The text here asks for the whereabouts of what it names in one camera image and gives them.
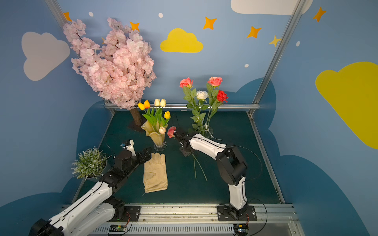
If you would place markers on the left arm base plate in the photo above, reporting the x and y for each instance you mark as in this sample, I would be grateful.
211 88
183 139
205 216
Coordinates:
131 213

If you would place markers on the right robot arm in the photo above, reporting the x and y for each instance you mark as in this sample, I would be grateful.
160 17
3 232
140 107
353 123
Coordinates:
231 164

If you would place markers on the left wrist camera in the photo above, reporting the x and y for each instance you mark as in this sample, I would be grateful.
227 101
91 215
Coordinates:
129 145

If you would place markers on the yellow fluted glass vase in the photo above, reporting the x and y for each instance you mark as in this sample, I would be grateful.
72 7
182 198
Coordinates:
158 138

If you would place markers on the circuit board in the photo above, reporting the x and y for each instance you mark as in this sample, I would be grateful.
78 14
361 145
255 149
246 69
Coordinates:
118 229
240 230

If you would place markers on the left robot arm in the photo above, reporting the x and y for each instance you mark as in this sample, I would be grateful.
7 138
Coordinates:
98 205

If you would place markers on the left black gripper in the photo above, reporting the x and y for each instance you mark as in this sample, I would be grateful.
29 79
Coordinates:
143 156

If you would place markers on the small potted green plant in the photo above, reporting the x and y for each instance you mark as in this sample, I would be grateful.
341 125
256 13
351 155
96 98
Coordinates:
91 165

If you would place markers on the orange yellow tulip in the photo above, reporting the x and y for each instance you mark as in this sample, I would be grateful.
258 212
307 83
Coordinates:
145 109

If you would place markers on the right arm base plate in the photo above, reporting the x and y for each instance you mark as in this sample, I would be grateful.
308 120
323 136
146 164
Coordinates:
228 213

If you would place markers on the pale pink tulip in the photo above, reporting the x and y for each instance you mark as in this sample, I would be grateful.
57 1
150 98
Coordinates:
162 130

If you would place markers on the right circuit board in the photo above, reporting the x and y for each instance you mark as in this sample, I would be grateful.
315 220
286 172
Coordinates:
240 230

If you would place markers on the white tulip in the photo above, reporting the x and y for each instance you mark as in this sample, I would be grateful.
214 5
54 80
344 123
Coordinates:
162 105
157 114

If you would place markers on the aluminium back frame rail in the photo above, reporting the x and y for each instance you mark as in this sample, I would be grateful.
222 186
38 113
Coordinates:
183 106

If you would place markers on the pink rose with stem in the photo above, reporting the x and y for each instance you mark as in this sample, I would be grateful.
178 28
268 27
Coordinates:
213 83

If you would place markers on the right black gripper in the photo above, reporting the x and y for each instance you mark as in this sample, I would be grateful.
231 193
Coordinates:
181 141

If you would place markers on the red rose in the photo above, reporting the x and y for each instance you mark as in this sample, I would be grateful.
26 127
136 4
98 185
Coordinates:
217 98

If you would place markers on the left circuit board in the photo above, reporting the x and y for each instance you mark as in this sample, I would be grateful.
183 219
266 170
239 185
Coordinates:
118 229

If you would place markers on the pink cherry blossom tree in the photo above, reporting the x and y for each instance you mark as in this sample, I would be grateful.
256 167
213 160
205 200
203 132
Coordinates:
119 70

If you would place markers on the front aluminium rail base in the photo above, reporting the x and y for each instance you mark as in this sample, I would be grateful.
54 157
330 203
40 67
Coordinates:
202 220

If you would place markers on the clear glass vase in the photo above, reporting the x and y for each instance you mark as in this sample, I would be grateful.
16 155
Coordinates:
206 131

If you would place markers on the cream work glove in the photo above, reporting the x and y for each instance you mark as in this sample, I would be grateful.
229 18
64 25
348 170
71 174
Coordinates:
155 174

